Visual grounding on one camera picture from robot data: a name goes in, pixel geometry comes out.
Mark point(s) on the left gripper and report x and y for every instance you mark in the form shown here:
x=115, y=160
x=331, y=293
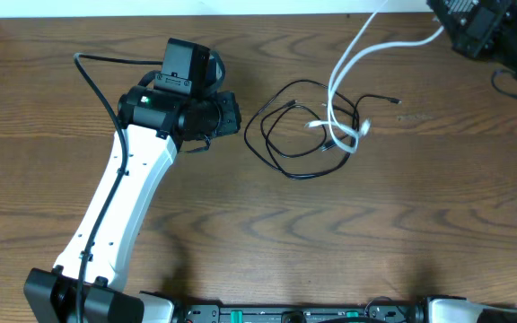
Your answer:
x=228, y=119

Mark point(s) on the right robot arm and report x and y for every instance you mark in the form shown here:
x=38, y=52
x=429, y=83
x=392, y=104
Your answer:
x=506, y=45

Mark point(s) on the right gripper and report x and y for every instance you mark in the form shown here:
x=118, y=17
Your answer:
x=472, y=34

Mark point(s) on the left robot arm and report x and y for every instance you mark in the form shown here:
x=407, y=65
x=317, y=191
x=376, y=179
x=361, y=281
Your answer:
x=179, y=99

